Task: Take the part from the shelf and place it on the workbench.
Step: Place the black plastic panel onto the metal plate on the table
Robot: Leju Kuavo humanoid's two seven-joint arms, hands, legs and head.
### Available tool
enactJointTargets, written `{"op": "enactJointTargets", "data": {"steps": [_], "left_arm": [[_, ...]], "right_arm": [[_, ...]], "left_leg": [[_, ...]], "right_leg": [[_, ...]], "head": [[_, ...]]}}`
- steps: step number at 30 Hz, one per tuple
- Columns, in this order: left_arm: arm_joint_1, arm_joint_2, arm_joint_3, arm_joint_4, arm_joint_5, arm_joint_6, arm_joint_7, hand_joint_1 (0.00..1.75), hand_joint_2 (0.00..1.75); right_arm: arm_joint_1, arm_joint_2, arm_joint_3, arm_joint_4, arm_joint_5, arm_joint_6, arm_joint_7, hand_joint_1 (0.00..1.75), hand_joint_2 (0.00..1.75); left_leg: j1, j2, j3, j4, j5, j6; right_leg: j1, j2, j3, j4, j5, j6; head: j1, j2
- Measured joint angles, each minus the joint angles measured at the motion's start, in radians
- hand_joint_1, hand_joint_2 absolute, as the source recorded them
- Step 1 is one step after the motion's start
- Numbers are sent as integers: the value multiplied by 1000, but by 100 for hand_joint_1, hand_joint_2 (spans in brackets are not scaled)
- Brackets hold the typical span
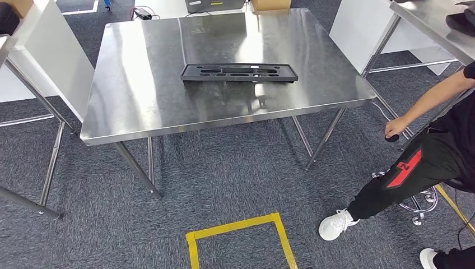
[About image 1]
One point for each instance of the long black plastic part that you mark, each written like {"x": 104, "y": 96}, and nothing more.
{"x": 285, "y": 76}

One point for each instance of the black handheld controller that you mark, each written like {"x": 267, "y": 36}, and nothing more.
{"x": 392, "y": 139}

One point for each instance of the yellow floor tape square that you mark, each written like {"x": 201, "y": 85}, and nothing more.
{"x": 454, "y": 208}
{"x": 237, "y": 224}

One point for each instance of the stainless steel table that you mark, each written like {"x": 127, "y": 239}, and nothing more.
{"x": 148, "y": 74}

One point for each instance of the grey laptop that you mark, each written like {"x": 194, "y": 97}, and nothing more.
{"x": 215, "y": 4}

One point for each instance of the cardboard box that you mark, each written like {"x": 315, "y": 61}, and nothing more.
{"x": 20, "y": 5}
{"x": 271, "y": 4}

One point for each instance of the white desk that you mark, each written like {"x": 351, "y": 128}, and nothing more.
{"x": 167, "y": 7}

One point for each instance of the black power adapter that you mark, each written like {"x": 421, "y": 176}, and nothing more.
{"x": 143, "y": 14}

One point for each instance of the person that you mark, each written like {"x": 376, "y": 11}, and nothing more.
{"x": 426, "y": 159}

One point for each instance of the chrome swivel stool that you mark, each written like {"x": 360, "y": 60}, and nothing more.
{"x": 417, "y": 221}

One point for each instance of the black fabric bundle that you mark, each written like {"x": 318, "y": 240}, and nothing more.
{"x": 462, "y": 22}

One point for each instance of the blue steel frame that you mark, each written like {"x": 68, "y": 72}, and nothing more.
{"x": 107, "y": 4}

